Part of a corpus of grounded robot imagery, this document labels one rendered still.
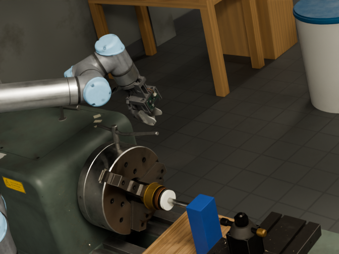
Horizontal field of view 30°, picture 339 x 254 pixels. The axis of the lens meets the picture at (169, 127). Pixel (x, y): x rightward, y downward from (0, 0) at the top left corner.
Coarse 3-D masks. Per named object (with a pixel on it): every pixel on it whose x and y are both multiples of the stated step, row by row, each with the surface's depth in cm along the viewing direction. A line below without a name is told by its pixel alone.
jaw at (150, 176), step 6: (156, 162) 227; (150, 168) 225; (156, 168) 224; (162, 168) 225; (144, 174) 223; (150, 174) 222; (156, 174) 221; (162, 174) 225; (138, 180) 222; (144, 180) 221; (150, 180) 220; (156, 180) 219; (162, 180) 223
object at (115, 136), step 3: (111, 126) 214; (114, 126) 213; (117, 126) 214; (111, 129) 214; (114, 129) 214; (117, 129) 214; (111, 132) 215; (114, 132) 214; (114, 135) 214; (117, 135) 215; (114, 138) 215; (117, 138) 215; (114, 141) 216; (117, 141) 215; (117, 144) 216; (117, 147) 217
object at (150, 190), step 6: (150, 186) 213; (156, 186) 213; (162, 186) 214; (144, 192) 212; (150, 192) 212; (156, 192) 211; (162, 192) 210; (144, 198) 212; (150, 198) 211; (156, 198) 210; (144, 204) 213; (150, 204) 212; (156, 204) 210
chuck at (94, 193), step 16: (112, 144) 221; (128, 144) 221; (96, 160) 215; (112, 160) 212; (128, 160) 216; (144, 160) 223; (96, 176) 212; (128, 176) 217; (96, 192) 211; (112, 192) 212; (96, 208) 212; (112, 208) 214; (128, 208) 220; (96, 224) 221; (112, 224) 215; (128, 224) 221
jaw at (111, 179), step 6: (102, 174) 212; (108, 174) 210; (114, 174) 211; (102, 180) 211; (108, 180) 210; (114, 180) 210; (120, 180) 208; (126, 180) 211; (132, 180) 211; (114, 186) 213; (120, 186) 209; (126, 186) 211; (132, 186) 210; (138, 186) 213; (144, 186) 212; (126, 192) 217; (132, 192) 211; (138, 192) 212
